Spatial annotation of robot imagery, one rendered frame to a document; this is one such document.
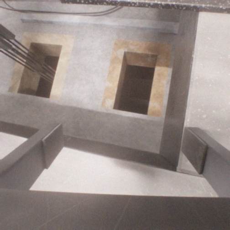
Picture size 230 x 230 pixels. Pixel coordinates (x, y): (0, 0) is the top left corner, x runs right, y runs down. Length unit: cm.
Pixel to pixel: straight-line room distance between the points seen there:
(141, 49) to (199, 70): 78
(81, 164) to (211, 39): 26
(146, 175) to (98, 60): 87
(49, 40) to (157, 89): 77
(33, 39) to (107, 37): 51
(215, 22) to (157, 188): 25
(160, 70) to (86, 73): 43
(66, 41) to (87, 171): 100
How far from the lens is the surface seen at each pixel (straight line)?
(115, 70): 98
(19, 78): 123
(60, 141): 17
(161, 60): 100
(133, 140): 89
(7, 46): 89
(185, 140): 17
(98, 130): 92
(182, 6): 30
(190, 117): 24
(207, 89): 25
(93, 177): 24
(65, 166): 26
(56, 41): 120
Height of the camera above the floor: 89
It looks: 78 degrees down
